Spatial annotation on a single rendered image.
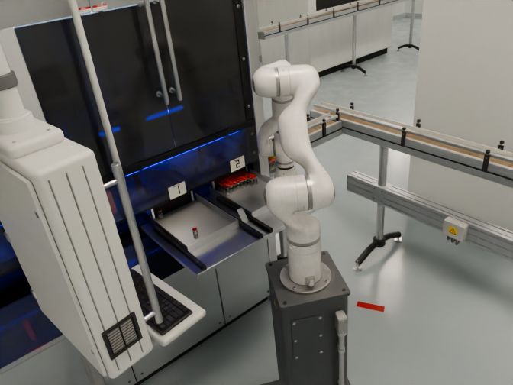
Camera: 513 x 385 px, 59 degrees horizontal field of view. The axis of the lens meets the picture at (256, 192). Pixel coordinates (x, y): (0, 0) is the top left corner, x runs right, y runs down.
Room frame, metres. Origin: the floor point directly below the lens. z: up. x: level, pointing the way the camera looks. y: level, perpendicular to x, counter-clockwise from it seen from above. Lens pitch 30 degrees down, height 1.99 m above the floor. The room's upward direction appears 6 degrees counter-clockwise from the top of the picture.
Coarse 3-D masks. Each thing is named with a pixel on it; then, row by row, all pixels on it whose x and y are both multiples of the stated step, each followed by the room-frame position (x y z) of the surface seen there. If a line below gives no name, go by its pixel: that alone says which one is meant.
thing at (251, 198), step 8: (256, 176) 2.07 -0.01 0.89; (264, 176) 2.01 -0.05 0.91; (264, 184) 1.99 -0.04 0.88; (216, 192) 1.91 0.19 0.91; (240, 192) 1.93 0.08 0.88; (248, 192) 1.92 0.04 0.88; (256, 192) 1.91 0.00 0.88; (232, 200) 1.81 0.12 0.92; (240, 200) 1.86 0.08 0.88; (248, 200) 1.85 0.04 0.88; (256, 200) 1.84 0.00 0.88; (264, 200) 1.83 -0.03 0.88; (248, 208) 1.78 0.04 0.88; (256, 208) 1.77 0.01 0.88; (264, 208) 1.73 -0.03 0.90; (256, 216) 1.70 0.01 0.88
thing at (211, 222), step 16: (192, 208) 1.84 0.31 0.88; (208, 208) 1.82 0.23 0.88; (160, 224) 1.68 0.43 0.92; (176, 224) 1.71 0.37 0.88; (192, 224) 1.70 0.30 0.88; (208, 224) 1.68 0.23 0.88; (224, 224) 1.67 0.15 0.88; (176, 240) 1.56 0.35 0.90; (192, 240) 1.58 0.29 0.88; (208, 240) 1.55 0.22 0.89
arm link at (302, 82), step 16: (304, 64) 1.54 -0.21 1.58; (288, 80) 1.48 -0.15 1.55; (304, 80) 1.48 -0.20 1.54; (304, 96) 1.44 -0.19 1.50; (288, 112) 1.42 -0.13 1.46; (304, 112) 1.43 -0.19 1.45; (288, 128) 1.38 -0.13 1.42; (304, 128) 1.39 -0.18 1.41; (288, 144) 1.36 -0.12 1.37; (304, 144) 1.35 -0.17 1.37; (304, 160) 1.32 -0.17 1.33; (320, 176) 1.27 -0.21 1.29; (320, 192) 1.24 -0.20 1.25; (320, 208) 1.25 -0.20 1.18
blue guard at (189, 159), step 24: (216, 144) 1.92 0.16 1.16; (240, 144) 2.00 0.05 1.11; (144, 168) 1.70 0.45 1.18; (168, 168) 1.76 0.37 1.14; (192, 168) 1.83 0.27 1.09; (216, 168) 1.91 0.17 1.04; (144, 192) 1.69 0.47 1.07; (168, 192) 1.75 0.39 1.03; (120, 216) 1.61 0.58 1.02; (0, 240) 1.36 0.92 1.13; (0, 264) 1.34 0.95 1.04
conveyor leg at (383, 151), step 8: (376, 144) 2.41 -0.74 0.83; (384, 152) 2.39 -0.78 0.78; (384, 160) 2.39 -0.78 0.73; (384, 168) 2.39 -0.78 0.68; (384, 176) 2.39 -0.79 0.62; (384, 184) 2.39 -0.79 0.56; (384, 208) 2.40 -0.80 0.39; (376, 216) 2.42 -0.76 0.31; (384, 216) 2.41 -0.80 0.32; (376, 224) 2.41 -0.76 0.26; (376, 232) 2.41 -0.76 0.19
